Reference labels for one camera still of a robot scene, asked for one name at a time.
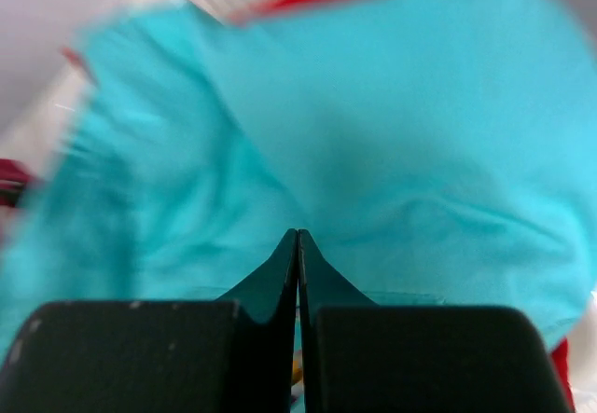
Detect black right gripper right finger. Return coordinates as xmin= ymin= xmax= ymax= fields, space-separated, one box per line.
xmin=298 ymin=230 xmax=570 ymax=413

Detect pink floral trousers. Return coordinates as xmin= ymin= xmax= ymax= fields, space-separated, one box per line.
xmin=1 ymin=158 xmax=40 ymax=245

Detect teal trousers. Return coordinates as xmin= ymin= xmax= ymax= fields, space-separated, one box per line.
xmin=1 ymin=0 xmax=596 ymax=349

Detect white plastic mesh basket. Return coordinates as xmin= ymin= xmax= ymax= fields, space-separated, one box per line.
xmin=1 ymin=0 xmax=256 ymax=173

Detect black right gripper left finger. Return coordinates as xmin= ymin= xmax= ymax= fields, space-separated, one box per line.
xmin=1 ymin=229 xmax=299 ymax=412

